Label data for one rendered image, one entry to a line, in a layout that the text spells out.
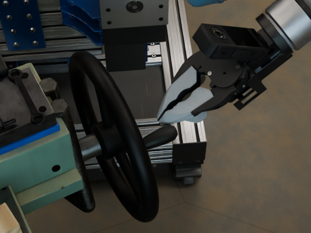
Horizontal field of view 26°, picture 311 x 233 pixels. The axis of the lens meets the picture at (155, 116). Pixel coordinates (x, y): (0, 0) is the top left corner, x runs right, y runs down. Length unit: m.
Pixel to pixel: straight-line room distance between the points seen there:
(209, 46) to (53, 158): 0.26
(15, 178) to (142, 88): 0.99
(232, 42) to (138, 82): 1.01
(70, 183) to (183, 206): 0.98
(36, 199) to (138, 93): 0.95
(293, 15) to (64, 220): 1.14
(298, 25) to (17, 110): 0.39
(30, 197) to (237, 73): 0.33
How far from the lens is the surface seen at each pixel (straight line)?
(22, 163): 0.91
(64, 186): 0.96
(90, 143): 1.04
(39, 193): 0.96
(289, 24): 0.94
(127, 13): 1.35
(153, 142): 0.95
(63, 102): 0.91
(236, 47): 0.90
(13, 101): 0.89
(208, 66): 0.96
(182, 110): 0.96
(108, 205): 1.92
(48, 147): 0.90
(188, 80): 0.97
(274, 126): 2.08
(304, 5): 0.94
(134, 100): 1.85
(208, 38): 0.88
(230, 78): 0.94
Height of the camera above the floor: 1.70
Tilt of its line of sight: 55 degrees down
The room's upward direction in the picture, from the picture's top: straight up
